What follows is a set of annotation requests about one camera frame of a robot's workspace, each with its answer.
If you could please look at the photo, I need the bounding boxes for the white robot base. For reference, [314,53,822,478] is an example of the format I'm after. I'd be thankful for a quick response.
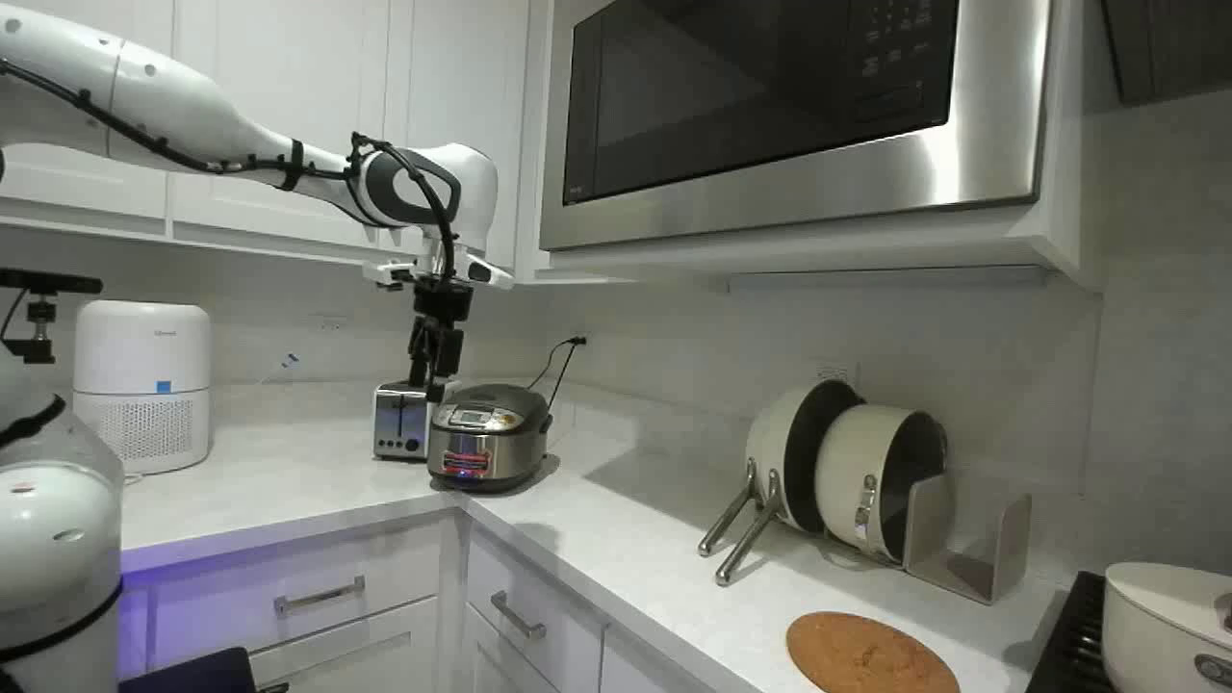
[0,397,124,693]

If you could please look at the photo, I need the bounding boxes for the white air purifier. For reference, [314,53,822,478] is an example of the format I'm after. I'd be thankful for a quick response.
[73,300,210,478]

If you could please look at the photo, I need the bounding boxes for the white lower cabinets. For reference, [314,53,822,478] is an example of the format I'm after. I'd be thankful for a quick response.
[120,518,705,693]

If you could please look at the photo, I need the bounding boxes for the black power cord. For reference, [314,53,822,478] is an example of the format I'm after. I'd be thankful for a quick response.
[526,336,592,406]

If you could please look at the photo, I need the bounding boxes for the white pot on stove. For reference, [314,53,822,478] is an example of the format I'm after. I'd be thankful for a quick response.
[1099,560,1232,693]

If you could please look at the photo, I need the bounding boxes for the silver toaster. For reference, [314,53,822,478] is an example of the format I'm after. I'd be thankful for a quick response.
[372,386,429,462]

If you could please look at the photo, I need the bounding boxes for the silver rice cooker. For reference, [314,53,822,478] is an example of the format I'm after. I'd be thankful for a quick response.
[426,386,551,492]

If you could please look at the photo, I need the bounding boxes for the beige pan rack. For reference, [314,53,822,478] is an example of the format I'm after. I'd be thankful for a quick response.
[899,472,1031,605]

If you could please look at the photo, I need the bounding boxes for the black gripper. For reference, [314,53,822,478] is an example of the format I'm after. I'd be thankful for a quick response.
[409,276,473,400]

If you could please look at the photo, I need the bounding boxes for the round wooden trivet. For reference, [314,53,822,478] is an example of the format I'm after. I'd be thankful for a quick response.
[785,612,958,693]

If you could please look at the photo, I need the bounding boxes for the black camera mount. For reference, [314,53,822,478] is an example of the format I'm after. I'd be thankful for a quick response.
[0,269,105,367]

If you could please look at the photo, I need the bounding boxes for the white upper cabinets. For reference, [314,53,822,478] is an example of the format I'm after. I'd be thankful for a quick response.
[0,0,531,276]

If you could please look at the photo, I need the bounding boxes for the cream pan with black interior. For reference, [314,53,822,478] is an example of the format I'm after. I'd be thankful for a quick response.
[696,376,859,572]

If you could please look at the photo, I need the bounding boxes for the white cabinets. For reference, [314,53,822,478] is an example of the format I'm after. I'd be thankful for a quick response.
[120,518,705,693]
[0,0,531,276]

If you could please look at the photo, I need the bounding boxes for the black stove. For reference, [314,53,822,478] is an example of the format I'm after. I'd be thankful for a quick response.
[1026,569,1115,693]

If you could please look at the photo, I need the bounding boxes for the cream pot with black interior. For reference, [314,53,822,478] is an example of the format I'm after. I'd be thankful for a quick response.
[814,404,947,560]

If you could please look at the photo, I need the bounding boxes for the stainless steel microwave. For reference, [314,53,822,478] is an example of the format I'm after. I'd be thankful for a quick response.
[542,0,1054,251]

